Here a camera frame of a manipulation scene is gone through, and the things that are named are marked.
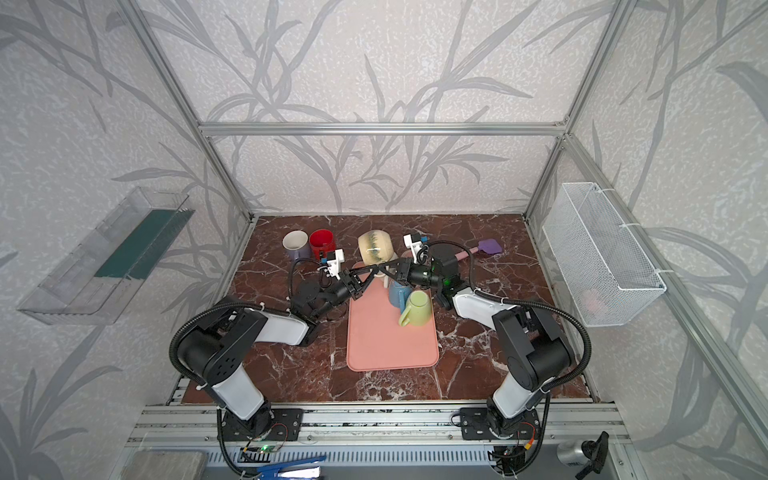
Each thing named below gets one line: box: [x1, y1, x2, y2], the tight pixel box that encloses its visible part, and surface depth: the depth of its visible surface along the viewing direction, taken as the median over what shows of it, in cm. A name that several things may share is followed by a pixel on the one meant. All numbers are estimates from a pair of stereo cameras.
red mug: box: [309, 229, 337, 260], surface depth 107 cm
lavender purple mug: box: [282, 230, 311, 261], surface depth 105 cm
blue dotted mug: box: [389, 281, 413, 314], surface depth 91 cm
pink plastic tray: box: [346, 270, 439, 372], surface depth 90 cm
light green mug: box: [398, 290, 431, 327], surface depth 88 cm
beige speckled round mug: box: [358, 230, 394, 266], surface depth 81 cm
